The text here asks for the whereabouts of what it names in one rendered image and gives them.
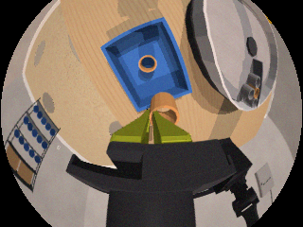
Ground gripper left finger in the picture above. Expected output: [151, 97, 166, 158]
[109, 110, 150, 144]

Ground blue crate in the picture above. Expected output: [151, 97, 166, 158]
[100, 17, 192, 112]

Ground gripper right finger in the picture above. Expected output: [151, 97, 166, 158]
[153, 111, 192, 144]

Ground grey metal bushing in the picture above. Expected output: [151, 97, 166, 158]
[248, 73, 260, 88]
[246, 97, 258, 108]
[241, 83, 255, 99]

